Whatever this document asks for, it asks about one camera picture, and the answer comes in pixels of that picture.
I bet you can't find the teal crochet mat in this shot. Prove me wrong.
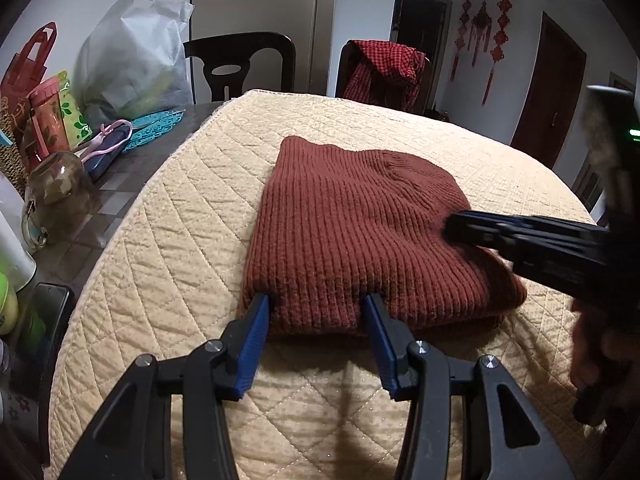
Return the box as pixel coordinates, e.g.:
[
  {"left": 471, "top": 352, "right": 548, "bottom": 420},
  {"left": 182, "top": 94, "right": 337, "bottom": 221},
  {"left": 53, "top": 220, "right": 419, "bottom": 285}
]
[{"left": 122, "top": 110, "right": 184, "bottom": 153}]

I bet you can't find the black camera box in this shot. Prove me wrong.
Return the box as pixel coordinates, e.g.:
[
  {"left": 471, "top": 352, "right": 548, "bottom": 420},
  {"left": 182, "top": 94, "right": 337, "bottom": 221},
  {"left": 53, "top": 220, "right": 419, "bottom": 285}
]
[{"left": 579, "top": 84, "right": 640, "bottom": 311}]

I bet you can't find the red Chinese knot decoration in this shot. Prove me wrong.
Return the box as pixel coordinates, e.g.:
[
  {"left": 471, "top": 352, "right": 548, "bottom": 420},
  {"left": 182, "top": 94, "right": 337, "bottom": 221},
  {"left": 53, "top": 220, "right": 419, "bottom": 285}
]
[{"left": 449, "top": 0, "right": 513, "bottom": 105}]

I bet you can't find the grey plastic bag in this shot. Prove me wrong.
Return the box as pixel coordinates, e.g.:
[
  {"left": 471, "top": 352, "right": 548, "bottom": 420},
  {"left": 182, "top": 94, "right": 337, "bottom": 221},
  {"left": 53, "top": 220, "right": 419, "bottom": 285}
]
[{"left": 72, "top": 0, "right": 193, "bottom": 130}]

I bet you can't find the black chair behind table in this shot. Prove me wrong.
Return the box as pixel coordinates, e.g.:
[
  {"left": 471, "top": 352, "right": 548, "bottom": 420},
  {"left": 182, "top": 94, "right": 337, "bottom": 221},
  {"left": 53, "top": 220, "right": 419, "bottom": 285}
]
[{"left": 183, "top": 32, "right": 296, "bottom": 102}]

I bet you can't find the beige quilted table cover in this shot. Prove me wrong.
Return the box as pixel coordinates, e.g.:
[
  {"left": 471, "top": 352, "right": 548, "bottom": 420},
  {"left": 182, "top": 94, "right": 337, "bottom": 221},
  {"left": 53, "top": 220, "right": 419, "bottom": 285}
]
[{"left": 46, "top": 90, "right": 590, "bottom": 479}]

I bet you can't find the white paper cup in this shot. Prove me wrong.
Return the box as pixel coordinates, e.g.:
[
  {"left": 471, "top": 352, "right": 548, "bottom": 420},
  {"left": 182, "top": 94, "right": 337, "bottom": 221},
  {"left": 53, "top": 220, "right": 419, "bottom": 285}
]
[{"left": 0, "top": 214, "right": 37, "bottom": 292}]

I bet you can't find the chair with red garment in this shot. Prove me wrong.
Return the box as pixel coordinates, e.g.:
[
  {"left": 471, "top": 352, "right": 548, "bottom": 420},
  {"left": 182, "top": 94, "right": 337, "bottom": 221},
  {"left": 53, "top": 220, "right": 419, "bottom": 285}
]
[{"left": 333, "top": 38, "right": 434, "bottom": 116}]

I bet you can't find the black phone on table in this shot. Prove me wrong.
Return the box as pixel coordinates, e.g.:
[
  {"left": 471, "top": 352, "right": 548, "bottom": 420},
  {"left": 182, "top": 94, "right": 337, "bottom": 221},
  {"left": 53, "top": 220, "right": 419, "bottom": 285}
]
[{"left": 32, "top": 282, "right": 76, "bottom": 467}]

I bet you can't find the red lidded canister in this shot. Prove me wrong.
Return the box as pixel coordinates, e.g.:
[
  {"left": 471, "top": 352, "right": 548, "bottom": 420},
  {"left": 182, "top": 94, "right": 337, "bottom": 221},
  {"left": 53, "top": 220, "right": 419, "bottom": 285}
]
[{"left": 28, "top": 76, "right": 70, "bottom": 160}]

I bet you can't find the green snack package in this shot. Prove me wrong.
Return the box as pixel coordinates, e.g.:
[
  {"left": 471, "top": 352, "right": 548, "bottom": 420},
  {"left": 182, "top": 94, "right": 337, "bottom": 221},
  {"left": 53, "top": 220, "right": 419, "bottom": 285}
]
[{"left": 56, "top": 70, "right": 93, "bottom": 148}]

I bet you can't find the dark red door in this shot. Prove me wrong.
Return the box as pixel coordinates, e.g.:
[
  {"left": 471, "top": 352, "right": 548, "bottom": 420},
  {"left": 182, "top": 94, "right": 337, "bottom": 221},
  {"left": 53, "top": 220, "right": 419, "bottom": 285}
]
[{"left": 511, "top": 12, "right": 587, "bottom": 169}]

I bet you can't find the rust red knit sweater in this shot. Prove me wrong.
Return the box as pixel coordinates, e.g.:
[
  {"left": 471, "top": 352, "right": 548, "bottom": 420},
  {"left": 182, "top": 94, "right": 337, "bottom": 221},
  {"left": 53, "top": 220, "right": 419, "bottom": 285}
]
[{"left": 241, "top": 136, "right": 527, "bottom": 335}]

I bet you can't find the right hand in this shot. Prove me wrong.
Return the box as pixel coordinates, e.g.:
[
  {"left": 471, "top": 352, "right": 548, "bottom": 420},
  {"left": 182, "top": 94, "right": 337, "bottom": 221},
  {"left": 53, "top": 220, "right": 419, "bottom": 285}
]
[{"left": 570, "top": 299, "right": 639, "bottom": 427}]

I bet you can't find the green frog bottle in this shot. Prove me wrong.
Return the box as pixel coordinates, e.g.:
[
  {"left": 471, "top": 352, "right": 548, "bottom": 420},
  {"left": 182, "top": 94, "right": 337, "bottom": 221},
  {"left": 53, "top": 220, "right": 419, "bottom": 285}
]
[{"left": 0, "top": 273, "right": 20, "bottom": 335}]

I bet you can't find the glass jar with contents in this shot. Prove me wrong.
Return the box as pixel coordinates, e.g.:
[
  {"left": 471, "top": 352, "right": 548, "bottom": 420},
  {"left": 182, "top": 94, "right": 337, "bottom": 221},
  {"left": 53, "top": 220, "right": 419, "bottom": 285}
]
[{"left": 22, "top": 152, "right": 96, "bottom": 250}]

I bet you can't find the red gift bag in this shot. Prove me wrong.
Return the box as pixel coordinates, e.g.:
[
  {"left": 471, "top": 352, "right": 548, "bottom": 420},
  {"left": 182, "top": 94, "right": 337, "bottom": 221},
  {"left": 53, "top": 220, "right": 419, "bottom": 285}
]
[{"left": 1, "top": 22, "right": 58, "bottom": 132}]

